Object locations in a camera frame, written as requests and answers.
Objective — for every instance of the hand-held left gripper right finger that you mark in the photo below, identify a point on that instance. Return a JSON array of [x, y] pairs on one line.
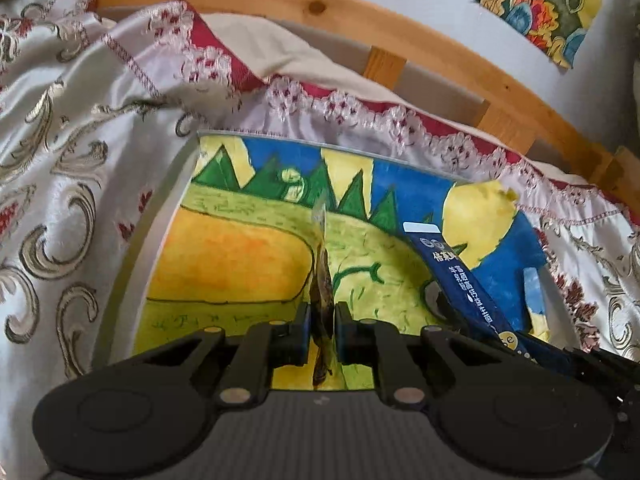
[[344, 335]]

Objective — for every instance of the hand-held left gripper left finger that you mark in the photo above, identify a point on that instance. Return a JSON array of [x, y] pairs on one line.
[[300, 335]]

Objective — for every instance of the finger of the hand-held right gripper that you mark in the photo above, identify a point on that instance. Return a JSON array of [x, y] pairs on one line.
[[447, 312], [532, 292]]

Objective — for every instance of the dark blue snack packet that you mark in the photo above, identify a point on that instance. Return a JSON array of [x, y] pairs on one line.
[[465, 285]]

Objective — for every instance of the brown snack packet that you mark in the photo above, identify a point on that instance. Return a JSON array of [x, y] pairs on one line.
[[321, 285]]

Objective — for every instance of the painted tray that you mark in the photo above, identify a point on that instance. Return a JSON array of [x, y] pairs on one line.
[[240, 250]]

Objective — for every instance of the beige pillow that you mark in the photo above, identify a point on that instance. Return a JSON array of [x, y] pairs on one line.
[[280, 50]]

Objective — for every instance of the printed satin blanket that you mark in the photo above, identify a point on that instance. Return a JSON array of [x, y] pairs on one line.
[[65, 160]]

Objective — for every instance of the wooden bed frame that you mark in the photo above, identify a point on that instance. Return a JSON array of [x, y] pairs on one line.
[[300, 7]]

